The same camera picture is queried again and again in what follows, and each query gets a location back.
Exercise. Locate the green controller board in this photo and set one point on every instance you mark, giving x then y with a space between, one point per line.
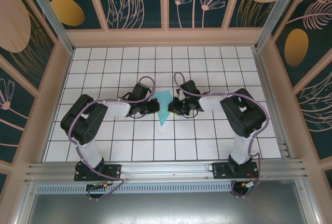
97 185
250 185

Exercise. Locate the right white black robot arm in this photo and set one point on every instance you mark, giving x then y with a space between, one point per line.
243 115

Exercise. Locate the aluminium side rail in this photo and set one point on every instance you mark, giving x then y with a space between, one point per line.
272 104

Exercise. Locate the right green controller board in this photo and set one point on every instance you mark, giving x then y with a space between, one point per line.
250 185

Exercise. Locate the left aluminium corner post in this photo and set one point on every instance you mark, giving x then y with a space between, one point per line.
52 19

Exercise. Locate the right aluminium corner post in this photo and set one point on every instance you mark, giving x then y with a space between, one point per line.
275 11

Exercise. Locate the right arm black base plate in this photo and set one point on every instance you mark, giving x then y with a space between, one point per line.
220 170

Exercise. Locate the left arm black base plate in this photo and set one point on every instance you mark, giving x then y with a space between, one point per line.
114 170

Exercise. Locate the aluminium corner post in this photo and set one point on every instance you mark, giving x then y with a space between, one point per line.
275 11
52 19

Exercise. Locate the long aluminium mounting rail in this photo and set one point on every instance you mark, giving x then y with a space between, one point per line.
166 169

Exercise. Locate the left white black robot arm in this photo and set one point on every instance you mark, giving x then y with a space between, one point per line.
85 123

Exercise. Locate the grey metal sheet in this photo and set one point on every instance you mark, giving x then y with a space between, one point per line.
166 208

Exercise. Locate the left green controller board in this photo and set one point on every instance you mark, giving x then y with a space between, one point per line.
97 185

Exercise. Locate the light blue cloth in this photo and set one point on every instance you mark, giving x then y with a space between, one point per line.
163 104

